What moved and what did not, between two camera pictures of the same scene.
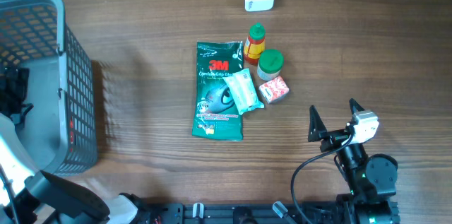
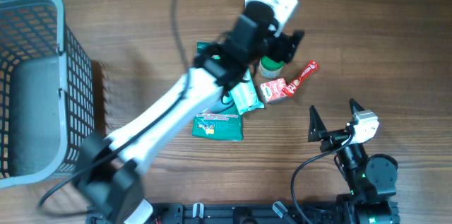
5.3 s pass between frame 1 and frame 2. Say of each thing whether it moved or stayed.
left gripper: moved
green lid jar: stayed
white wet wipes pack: stayed
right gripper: stayed
